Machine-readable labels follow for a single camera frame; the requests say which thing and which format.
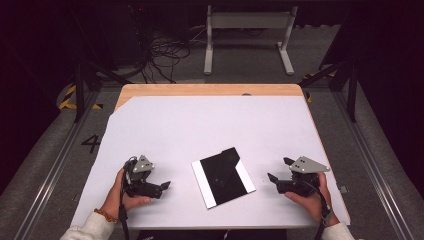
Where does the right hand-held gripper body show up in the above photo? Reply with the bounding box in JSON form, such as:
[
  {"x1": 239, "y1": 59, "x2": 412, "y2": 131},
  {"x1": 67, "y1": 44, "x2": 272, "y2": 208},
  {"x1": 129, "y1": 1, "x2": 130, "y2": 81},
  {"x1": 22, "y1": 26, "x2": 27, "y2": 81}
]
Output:
[{"x1": 275, "y1": 155, "x2": 331, "y2": 198}]

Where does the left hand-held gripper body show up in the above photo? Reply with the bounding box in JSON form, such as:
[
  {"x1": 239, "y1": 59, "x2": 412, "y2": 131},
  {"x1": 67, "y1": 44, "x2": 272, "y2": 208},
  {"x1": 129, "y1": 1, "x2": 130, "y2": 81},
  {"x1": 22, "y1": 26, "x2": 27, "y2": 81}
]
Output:
[{"x1": 123, "y1": 154, "x2": 165, "y2": 200}]

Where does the dark cloth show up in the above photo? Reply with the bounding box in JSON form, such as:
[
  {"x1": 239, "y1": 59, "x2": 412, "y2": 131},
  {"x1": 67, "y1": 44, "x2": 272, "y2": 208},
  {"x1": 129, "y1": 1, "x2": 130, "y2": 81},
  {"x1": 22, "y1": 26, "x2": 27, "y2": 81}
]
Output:
[{"x1": 218, "y1": 146, "x2": 242, "y2": 178}]

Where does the rectangular mirror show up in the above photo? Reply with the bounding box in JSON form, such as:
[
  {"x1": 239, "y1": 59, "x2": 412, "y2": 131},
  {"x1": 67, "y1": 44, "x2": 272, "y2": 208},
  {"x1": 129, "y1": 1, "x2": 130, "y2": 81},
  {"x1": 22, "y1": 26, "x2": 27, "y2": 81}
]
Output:
[{"x1": 191, "y1": 146, "x2": 257, "y2": 210}]

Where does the person's right hand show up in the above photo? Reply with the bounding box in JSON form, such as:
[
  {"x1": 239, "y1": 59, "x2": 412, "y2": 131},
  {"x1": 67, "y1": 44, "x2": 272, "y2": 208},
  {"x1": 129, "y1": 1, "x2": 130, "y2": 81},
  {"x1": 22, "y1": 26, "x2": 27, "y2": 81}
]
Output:
[{"x1": 284, "y1": 171, "x2": 340, "y2": 226}]

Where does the person's left hand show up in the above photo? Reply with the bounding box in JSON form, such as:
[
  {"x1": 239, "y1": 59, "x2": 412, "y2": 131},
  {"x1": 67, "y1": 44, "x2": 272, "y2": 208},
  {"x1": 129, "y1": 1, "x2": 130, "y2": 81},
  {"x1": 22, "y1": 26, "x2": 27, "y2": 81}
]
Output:
[{"x1": 99, "y1": 168, "x2": 153, "y2": 222}]

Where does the wristwatch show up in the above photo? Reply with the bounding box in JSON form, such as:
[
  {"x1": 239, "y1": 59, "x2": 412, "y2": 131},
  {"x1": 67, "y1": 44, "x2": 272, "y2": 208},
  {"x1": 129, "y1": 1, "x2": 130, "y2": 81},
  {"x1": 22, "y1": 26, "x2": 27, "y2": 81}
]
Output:
[{"x1": 320, "y1": 202, "x2": 335, "y2": 225}]

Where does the person's dark clothing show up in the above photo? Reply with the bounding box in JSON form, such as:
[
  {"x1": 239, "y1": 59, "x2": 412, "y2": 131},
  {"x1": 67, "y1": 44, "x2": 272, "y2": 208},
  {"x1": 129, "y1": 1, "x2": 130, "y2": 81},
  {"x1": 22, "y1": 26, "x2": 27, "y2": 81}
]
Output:
[{"x1": 137, "y1": 228, "x2": 288, "y2": 240}]

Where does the white table sheet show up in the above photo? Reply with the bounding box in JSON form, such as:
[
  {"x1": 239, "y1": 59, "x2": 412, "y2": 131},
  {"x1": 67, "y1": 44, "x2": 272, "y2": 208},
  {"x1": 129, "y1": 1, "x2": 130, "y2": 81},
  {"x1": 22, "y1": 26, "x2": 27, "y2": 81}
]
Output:
[{"x1": 69, "y1": 95, "x2": 352, "y2": 230}]

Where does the black metal stand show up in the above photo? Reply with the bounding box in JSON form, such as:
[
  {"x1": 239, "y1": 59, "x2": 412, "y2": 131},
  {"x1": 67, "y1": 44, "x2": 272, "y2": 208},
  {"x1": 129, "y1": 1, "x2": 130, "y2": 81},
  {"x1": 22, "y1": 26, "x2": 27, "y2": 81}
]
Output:
[
  {"x1": 298, "y1": 59, "x2": 360, "y2": 123},
  {"x1": 71, "y1": 59, "x2": 134, "y2": 123}
]

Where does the yellow and black floor tape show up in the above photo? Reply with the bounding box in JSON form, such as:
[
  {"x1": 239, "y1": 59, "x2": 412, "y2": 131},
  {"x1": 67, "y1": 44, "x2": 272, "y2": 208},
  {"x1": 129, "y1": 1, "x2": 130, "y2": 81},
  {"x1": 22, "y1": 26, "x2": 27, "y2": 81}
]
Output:
[{"x1": 58, "y1": 84, "x2": 104, "y2": 111}]

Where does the white metal stand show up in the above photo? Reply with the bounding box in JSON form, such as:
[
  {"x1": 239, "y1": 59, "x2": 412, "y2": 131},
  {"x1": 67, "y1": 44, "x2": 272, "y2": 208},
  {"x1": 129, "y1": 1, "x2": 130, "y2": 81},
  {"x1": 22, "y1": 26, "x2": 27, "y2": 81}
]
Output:
[{"x1": 203, "y1": 4, "x2": 299, "y2": 76}]

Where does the right hand-held gripper cable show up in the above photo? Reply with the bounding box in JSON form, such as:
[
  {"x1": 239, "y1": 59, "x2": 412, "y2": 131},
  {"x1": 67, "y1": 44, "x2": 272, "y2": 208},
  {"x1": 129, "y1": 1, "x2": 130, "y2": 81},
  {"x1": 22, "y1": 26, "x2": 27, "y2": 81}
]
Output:
[{"x1": 299, "y1": 181, "x2": 331, "y2": 240}]

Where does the brown bead bracelet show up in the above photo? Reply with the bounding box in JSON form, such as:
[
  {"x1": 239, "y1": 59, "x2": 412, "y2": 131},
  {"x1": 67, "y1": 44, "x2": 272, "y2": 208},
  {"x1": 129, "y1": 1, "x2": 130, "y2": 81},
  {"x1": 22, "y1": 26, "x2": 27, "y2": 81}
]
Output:
[{"x1": 93, "y1": 208, "x2": 119, "y2": 225}]

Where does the metal floor rail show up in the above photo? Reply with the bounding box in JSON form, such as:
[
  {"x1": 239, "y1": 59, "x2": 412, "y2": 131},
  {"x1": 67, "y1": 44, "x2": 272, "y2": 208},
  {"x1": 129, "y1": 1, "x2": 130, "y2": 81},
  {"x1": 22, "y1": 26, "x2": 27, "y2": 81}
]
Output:
[
  {"x1": 333, "y1": 90, "x2": 416, "y2": 240},
  {"x1": 13, "y1": 90, "x2": 102, "y2": 240}
]

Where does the bundle of black cables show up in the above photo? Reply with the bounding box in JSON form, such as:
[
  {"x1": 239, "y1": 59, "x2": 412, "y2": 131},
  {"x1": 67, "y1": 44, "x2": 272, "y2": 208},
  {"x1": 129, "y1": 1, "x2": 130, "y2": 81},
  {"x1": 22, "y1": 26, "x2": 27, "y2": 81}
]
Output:
[{"x1": 138, "y1": 31, "x2": 192, "y2": 85}]

